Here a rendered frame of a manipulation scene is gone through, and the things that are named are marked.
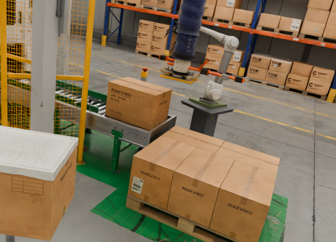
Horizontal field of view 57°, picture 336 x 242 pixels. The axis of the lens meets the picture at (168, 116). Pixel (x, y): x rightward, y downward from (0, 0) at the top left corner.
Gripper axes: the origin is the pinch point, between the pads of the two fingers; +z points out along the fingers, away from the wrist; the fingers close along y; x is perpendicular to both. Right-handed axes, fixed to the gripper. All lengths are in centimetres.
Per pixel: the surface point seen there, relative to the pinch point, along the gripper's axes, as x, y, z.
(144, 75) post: -3, -4, 55
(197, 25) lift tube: 62, -15, -42
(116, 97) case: 62, 1, 73
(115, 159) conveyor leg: 85, -43, 120
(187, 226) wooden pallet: 155, -123, 77
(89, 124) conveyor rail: 74, 4, 114
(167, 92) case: 48, -37, 34
